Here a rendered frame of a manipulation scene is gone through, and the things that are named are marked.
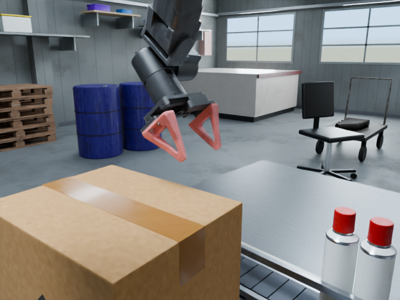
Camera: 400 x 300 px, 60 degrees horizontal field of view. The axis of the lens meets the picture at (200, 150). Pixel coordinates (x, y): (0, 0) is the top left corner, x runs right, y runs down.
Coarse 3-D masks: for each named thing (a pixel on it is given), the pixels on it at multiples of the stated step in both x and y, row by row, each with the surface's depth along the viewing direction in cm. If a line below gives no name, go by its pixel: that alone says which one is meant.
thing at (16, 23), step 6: (0, 18) 511; (6, 18) 512; (12, 18) 518; (18, 18) 524; (24, 18) 531; (0, 24) 515; (6, 24) 513; (12, 24) 520; (18, 24) 526; (24, 24) 532; (30, 24) 539; (0, 30) 519; (6, 30) 514; (12, 30) 521; (18, 30) 527; (24, 30) 534; (30, 30) 540
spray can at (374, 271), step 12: (372, 228) 53; (384, 228) 52; (372, 240) 53; (384, 240) 52; (360, 252) 55; (372, 252) 53; (384, 252) 52; (396, 252) 53; (360, 264) 55; (372, 264) 53; (384, 264) 52; (360, 276) 55; (372, 276) 53; (384, 276) 53; (360, 288) 55; (372, 288) 54; (384, 288) 53
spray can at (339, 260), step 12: (336, 216) 56; (348, 216) 55; (336, 228) 57; (348, 228) 56; (336, 240) 56; (348, 240) 56; (324, 252) 59; (336, 252) 56; (348, 252) 56; (324, 264) 59; (336, 264) 57; (348, 264) 56; (324, 276) 59; (336, 276) 57; (348, 276) 57; (348, 288) 58
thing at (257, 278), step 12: (240, 264) 77; (252, 264) 77; (240, 276) 73; (252, 276) 73; (264, 276) 73; (276, 276) 73; (252, 288) 70; (264, 288) 70; (276, 288) 70; (288, 288) 70; (300, 288) 70
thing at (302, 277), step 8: (248, 248) 68; (248, 256) 68; (256, 256) 67; (264, 256) 66; (264, 264) 66; (272, 264) 64; (280, 264) 63; (280, 272) 63; (288, 272) 62; (296, 272) 61; (304, 280) 60; (312, 280) 59; (320, 280) 59; (320, 288) 58; (328, 288) 57; (336, 288) 57; (336, 296) 56; (344, 296) 55; (352, 296) 55
